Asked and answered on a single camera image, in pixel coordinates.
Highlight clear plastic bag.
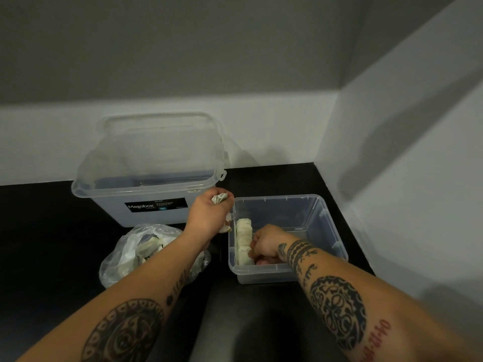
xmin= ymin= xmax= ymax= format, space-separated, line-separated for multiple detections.
xmin=99 ymin=223 xmax=211 ymax=289

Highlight small clear plastic bin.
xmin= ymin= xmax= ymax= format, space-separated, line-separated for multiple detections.
xmin=227 ymin=194 xmax=349 ymax=285

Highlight person's left forearm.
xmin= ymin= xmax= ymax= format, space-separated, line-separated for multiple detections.
xmin=17 ymin=229 xmax=212 ymax=362

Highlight person's left hand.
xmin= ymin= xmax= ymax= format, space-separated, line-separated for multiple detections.
xmin=182 ymin=187 xmax=233 ymax=247

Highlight person's right forearm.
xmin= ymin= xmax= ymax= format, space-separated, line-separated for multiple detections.
xmin=277 ymin=233 xmax=472 ymax=362

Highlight clear storage box lid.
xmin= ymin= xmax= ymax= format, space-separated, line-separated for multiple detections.
xmin=77 ymin=112 xmax=228 ymax=187

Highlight rows of white tea bags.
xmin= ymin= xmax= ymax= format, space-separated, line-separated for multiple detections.
xmin=235 ymin=218 xmax=256 ymax=266

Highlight large clear storage box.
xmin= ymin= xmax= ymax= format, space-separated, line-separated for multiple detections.
xmin=70 ymin=169 xmax=228 ymax=227

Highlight person's right hand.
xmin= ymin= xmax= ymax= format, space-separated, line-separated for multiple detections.
xmin=248 ymin=224 xmax=291 ymax=265

